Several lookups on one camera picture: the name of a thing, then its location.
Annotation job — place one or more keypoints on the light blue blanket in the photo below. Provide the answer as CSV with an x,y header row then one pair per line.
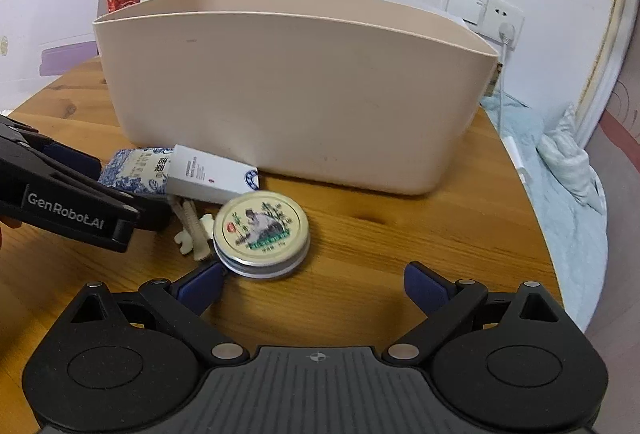
x,y
567,196

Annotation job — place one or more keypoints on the white bed headboard frame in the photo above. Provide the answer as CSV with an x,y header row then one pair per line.
x,y
606,68

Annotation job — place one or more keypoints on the blue white porcelain pattern pack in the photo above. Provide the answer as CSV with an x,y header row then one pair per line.
x,y
141,171

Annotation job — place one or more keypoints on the purple white board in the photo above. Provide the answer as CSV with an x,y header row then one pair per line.
x,y
40,41

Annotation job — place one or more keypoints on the round ointment tin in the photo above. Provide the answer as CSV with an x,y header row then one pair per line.
x,y
262,235

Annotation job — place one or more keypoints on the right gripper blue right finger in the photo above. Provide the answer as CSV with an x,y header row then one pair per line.
x,y
425,288

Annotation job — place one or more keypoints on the white small medicine box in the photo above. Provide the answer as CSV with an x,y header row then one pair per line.
x,y
196,175

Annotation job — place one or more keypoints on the beige hair clip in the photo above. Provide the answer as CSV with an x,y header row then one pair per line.
x,y
197,233

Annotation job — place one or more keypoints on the white wall switch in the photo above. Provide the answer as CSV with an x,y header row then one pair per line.
x,y
470,11

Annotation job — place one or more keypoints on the white wall socket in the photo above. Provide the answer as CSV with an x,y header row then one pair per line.
x,y
498,13

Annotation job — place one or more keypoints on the beige plastic storage basket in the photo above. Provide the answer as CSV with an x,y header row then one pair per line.
x,y
364,93

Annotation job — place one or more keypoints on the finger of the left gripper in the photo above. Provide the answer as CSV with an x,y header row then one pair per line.
x,y
74,159
154,212

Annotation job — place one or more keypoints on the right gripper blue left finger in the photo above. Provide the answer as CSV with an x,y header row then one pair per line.
x,y
202,287

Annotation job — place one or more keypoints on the gold tissue pack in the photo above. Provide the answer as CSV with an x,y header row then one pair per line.
x,y
493,82

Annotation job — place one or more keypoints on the white plug with cable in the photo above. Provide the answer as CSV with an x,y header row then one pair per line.
x,y
506,34

